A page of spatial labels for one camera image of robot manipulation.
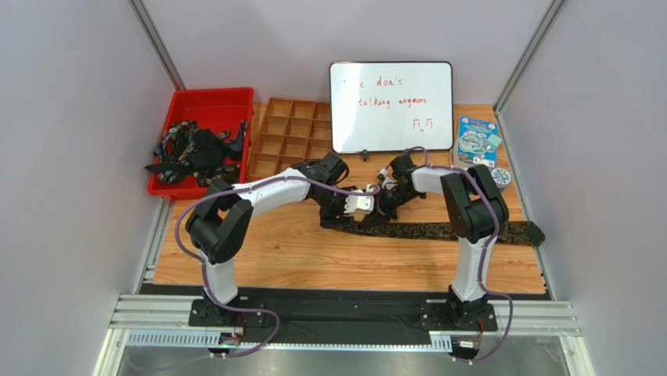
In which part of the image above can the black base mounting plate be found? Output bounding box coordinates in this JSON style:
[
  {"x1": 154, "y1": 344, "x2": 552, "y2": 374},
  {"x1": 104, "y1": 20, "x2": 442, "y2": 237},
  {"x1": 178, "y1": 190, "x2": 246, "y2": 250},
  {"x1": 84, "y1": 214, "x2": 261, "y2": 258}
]
[{"x1": 188, "y1": 287, "x2": 498, "y2": 345}]

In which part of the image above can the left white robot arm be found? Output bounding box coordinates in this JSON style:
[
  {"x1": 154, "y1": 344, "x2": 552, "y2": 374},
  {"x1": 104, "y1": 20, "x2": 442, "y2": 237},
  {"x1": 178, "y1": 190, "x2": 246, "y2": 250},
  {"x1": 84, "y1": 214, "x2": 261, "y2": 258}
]
[{"x1": 178, "y1": 153, "x2": 373, "y2": 308}]

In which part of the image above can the blue packaged item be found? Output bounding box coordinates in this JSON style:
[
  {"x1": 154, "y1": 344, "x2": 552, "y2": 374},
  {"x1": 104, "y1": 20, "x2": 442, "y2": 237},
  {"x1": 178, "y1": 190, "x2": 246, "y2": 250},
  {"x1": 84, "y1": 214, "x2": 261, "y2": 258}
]
[{"x1": 453, "y1": 115, "x2": 503, "y2": 168}]

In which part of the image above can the black plain tie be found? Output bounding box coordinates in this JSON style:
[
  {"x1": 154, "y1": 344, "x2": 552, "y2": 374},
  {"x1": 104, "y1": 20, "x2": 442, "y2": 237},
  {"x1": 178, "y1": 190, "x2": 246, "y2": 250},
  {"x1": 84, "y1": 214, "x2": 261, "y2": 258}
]
[{"x1": 144, "y1": 128, "x2": 226, "y2": 181}]

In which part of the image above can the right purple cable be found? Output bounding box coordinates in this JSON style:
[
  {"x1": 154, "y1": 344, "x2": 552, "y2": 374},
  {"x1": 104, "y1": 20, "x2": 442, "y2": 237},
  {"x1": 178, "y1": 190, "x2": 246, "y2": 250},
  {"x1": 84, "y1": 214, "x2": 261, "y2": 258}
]
[{"x1": 379, "y1": 146, "x2": 514, "y2": 365}]

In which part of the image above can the purple cable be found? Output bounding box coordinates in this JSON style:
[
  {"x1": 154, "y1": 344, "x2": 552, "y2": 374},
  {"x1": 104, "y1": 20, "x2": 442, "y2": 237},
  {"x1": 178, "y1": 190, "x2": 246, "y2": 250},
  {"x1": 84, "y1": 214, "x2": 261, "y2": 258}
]
[
  {"x1": 379, "y1": 146, "x2": 514, "y2": 365},
  {"x1": 174, "y1": 175, "x2": 383, "y2": 360}
]

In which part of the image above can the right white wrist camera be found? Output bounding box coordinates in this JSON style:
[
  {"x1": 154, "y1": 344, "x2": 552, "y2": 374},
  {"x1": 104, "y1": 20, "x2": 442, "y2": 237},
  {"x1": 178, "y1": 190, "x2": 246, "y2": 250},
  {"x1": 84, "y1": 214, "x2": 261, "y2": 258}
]
[{"x1": 377, "y1": 165, "x2": 396, "y2": 190}]

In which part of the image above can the red plastic bin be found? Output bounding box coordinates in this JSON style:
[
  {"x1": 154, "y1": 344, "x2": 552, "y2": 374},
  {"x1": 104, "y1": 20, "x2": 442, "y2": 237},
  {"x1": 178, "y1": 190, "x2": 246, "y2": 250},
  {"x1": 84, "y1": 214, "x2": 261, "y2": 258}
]
[{"x1": 147, "y1": 87, "x2": 254, "y2": 201}]

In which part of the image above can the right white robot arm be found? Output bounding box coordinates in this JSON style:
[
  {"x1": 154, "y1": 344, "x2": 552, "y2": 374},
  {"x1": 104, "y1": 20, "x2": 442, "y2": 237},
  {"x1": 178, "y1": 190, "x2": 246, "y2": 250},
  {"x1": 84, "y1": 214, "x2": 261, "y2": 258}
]
[{"x1": 360, "y1": 154, "x2": 509, "y2": 327}]

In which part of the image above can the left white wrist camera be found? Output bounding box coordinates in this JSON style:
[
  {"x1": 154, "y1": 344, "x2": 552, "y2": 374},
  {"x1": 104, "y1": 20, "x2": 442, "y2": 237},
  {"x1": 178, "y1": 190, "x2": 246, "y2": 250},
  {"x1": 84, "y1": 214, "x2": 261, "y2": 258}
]
[{"x1": 344, "y1": 187, "x2": 380, "y2": 214}]

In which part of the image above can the black gold key pattern tie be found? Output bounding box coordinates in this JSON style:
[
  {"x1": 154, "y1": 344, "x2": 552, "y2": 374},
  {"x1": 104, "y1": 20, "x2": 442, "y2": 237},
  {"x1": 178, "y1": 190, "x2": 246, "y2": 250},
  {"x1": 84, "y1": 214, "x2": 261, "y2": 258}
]
[{"x1": 337, "y1": 221, "x2": 546, "y2": 247}]

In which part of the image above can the aluminium frame rail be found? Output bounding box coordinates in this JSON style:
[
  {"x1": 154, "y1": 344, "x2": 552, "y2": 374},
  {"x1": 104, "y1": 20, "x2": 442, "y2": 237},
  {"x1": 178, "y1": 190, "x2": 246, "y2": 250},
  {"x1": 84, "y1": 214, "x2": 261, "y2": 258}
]
[{"x1": 94, "y1": 285, "x2": 594, "y2": 375}]

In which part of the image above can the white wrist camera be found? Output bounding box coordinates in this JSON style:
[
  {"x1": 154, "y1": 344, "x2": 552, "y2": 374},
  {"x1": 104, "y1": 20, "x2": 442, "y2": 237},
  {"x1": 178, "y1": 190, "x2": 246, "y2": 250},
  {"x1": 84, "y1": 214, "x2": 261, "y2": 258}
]
[
  {"x1": 377, "y1": 165, "x2": 396, "y2": 190},
  {"x1": 344, "y1": 187, "x2": 380, "y2": 214}
]

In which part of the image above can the blue floral pattern tie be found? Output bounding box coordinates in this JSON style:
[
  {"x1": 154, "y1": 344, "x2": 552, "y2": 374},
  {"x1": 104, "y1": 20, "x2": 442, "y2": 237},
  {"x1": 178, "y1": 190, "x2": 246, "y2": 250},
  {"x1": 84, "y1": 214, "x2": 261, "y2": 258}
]
[{"x1": 145, "y1": 120, "x2": 248, "y2": 187}]

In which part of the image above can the white whiteboard with red writing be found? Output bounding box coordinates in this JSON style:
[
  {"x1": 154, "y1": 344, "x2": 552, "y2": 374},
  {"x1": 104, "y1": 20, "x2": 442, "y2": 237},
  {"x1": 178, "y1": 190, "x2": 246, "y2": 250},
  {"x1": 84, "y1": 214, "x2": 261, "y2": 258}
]
[{"x1": 329, "y1": 61, "x2": 454, "y2": 154}]

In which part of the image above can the brown compartment tray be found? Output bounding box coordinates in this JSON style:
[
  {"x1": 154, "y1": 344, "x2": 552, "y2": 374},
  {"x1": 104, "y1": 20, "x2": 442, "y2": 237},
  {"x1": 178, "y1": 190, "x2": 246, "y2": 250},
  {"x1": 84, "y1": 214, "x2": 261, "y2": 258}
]
[{"x1": 247, "y1": 97, "x2": 333, "y2": 182}]

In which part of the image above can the blue round tin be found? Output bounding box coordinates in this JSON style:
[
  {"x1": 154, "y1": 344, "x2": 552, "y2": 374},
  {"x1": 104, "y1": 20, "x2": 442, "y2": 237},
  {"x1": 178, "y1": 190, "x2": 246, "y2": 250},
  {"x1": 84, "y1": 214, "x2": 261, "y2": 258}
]
[{"x1": 491, "y1": 167, "x2": 512, "y2": 191}]

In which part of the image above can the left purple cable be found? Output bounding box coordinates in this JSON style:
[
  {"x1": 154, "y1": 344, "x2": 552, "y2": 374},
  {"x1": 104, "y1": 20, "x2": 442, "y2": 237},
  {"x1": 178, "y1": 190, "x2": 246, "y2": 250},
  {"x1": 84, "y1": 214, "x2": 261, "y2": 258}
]
[{"x1": 174, "y1": 175, "x2": 383, "y2": 360}]

